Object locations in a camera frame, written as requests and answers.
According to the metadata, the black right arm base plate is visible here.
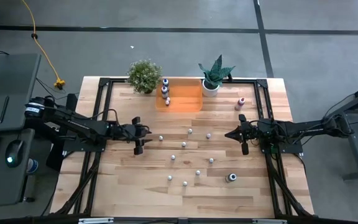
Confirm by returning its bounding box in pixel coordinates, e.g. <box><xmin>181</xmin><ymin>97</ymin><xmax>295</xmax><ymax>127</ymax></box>
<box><xmin>259</xmin><ymin>136</ymin><xmax>304</xmax><ymax>155</ymax></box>

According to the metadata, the black computer mouse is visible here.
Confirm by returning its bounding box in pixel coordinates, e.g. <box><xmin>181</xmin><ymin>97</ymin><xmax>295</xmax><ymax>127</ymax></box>
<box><xmin>4</xmin><ymin>139</ymin><xmax>25</xmax><ymax>169</ymax></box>

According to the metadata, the white plant pot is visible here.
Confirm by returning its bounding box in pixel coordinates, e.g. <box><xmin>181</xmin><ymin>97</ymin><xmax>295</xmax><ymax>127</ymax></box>
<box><xmin>201</xmin><ymin>79</ymin><xmax>221</xmax><ymax>98</ymax></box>

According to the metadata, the yellow extension cord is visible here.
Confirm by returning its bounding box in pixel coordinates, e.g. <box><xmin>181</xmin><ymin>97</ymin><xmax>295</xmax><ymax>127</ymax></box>
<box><xmin>21</xmin><ymin>0</ymin><xmax>67</xmax><ymax>90</ymax></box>

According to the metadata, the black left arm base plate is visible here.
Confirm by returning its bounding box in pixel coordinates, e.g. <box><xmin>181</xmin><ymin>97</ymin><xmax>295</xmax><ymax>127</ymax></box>
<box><xmin>53</xmin><ymin>127</ymin><xmax>108</xmax><ymax>153</ymax></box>

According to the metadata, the black metal table frame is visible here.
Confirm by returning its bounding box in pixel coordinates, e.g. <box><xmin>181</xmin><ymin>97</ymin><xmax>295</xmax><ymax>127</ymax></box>
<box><xmin>50</xmin><ymin>77</ymin><xmax>315</xmax><ymax>224</ymax></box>

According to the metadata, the bushy green plant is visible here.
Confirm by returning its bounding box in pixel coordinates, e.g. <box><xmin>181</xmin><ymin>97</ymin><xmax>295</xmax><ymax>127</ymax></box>
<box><xmin>126</xmin><ymin>58</ymin><xmax>163</xmax><ymax>95</ymax></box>

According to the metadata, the black stand cable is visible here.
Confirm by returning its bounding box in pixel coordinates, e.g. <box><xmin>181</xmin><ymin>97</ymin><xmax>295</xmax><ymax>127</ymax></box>
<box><xmin>321</xmin><ymin>93</ymin><xmax>358</xmax><ymax>121</ymax></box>

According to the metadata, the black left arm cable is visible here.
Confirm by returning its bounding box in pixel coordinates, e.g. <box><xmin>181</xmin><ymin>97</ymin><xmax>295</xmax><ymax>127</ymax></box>
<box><xmin>85</xmin><ymin>108</ymin><xmax>122</xmax><ymax>128</ymax></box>

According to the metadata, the dark grey desk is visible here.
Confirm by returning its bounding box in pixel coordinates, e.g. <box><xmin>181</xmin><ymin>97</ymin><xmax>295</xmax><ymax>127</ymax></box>
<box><xmin>0</xmin><ymin>52</ymin><xmax>42</xmax><ymax>208</ymax></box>

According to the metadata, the black pen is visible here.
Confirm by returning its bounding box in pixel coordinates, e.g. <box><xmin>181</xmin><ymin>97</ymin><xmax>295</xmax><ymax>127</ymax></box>
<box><xmin>0</xmin><ymin>95</ymin><xmax>10</xmax><ymax>124</ymax></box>

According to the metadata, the snake plant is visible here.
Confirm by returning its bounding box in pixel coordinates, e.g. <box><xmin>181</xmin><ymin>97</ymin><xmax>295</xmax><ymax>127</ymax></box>
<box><xmin>198</xmin><ymin>54</ymin><xmax>236</xmax><ymax>90</ymax></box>

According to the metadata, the silver metal bracket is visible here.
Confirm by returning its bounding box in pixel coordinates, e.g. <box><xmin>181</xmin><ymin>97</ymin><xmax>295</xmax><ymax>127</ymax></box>
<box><xmin>252</xmin><ymin>218</ymin><xmax>288</xmax><ymax>224</ymax></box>
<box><xmin>78</xmin><ymin>217</ymin><xmax>114</xmax><ymax>224</ymax></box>

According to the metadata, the pink squeeze bottle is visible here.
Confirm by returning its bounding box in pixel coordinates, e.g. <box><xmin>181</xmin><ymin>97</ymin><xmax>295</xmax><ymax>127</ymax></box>
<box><xmin>234</xmin><ymin>97</ymin><xmax>246</xmax><ymax>111</ymax></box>

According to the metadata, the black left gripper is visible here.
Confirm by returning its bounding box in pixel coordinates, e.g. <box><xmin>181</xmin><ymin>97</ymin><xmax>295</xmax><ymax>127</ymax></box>
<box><xmin>114</xmin><ymin>116</ymin><xmax>154</xmax><ymax>156</ymax></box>

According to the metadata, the blue white water bottle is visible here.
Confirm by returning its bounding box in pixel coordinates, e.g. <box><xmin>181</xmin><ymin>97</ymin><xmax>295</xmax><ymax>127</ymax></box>
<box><xmin>26</xmin><ymin>157</ymin><xmax>39</xmax><ymax>174</ymax></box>

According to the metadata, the translucent orange plastic bin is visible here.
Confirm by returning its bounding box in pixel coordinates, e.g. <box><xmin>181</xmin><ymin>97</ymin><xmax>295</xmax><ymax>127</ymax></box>
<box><xmin>155</xmin><ymin>78</ymin><xmax>204</xmax><ymax>113</ymax></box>

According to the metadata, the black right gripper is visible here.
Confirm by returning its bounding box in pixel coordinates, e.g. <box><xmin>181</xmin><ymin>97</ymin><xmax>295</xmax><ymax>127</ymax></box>
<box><xmin>224</xmin><ymin>114</ymin><xmax>265</xmax><ymax>156</ymax></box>

